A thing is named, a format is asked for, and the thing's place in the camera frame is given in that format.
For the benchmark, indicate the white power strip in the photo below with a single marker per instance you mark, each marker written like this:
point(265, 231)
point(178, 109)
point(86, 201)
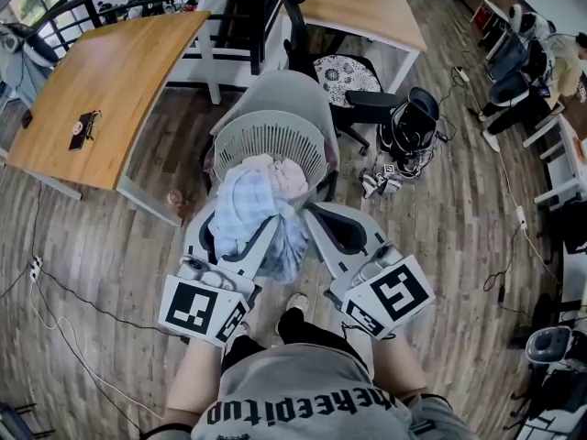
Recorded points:
point(521, 216)
point(36, 267)
point(461, 73)

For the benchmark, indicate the person's black trousers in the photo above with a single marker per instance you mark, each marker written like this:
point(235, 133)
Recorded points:
point(312, 330)

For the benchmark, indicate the pink clothes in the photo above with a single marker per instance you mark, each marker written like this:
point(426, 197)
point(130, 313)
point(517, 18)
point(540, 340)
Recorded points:
point(286, 174)

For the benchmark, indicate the person's left forearm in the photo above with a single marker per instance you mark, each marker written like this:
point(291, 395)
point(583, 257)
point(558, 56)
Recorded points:
point(197, 374)

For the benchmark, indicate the person's grey printed shirt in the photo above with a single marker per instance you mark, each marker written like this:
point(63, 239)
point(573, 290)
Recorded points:
point(298, 397)

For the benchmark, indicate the rectangular wooden desk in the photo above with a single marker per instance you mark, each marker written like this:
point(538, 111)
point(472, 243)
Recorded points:
point(362, 7)

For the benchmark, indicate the black office chair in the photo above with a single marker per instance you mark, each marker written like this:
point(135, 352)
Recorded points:
point(367, 103)

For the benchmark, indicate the spare hand-held gripper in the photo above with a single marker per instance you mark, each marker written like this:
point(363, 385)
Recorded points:
point(380, 179)

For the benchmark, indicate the grey office chair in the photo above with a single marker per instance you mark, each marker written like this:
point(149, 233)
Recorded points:
point(284, 92)

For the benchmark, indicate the curved wooden desk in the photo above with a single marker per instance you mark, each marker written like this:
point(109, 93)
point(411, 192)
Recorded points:
point(105, 94)

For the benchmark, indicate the white desk with red box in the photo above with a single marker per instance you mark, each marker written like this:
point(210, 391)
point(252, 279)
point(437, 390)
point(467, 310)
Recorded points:
point(493, 16)

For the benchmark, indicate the white slatted laundry basket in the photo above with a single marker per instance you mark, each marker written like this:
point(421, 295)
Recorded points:
point(266, 138)

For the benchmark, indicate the grey padded chair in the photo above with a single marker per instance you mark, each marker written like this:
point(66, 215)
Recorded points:
point(23, 58)

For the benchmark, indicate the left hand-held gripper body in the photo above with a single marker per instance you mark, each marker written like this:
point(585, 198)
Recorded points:
point(188, 307)

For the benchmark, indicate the black headset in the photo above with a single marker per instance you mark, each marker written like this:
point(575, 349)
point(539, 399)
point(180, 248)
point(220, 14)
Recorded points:
point(413, 126)

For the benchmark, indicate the floral seat cushion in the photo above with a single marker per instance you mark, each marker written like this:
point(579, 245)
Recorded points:
point(344, 78)

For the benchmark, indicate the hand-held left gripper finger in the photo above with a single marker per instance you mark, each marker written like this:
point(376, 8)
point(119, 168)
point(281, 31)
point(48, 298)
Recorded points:
point(195, 227)
point(254, 252)

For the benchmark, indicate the blue checked clothes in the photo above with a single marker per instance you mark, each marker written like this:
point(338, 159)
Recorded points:
point(250, 209)

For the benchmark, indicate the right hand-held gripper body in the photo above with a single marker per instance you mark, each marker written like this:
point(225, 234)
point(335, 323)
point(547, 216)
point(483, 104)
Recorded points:
point(394, 293)

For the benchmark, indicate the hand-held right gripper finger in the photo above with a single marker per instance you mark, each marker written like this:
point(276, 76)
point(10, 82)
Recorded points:
point(357, 222)
point(332, 255)

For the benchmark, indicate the person's right forearm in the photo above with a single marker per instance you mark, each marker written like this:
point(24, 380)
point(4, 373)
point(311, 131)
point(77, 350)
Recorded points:
point(403, 369)

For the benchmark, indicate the grey swivel chair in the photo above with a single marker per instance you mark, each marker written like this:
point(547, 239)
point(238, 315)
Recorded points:
point(548, 344)

